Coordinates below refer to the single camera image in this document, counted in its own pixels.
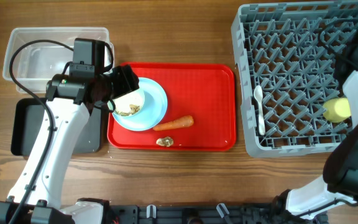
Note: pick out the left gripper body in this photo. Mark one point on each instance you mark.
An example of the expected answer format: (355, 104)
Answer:
(121, 82)

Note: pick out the green bowl with rice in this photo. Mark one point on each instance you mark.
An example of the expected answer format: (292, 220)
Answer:
(129, 104)

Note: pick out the white plastic spoon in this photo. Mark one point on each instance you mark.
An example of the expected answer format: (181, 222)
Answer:
(258, 95)

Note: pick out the yellow plastic cup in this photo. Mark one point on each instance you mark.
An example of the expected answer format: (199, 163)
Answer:
(337, 110)

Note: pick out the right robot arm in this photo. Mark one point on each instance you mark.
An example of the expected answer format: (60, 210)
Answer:
(338, 184)

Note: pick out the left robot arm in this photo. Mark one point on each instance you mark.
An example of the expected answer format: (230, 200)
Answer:
(84, 84)

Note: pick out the grey dishwasher rack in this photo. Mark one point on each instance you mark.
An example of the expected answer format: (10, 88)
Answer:
(279, 46)

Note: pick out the light blue plate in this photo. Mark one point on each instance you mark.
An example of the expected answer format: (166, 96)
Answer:
(153, 110)

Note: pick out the brown walnut piece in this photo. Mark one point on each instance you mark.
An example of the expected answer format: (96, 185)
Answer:
(165, 142)

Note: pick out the orange carrot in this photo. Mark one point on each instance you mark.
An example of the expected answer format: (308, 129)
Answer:
(183, 122)

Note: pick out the clear plastic bin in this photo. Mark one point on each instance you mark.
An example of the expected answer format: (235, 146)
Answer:
(36, 64)

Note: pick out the black plastic tray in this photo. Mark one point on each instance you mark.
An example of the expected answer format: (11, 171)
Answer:
(27, 122)

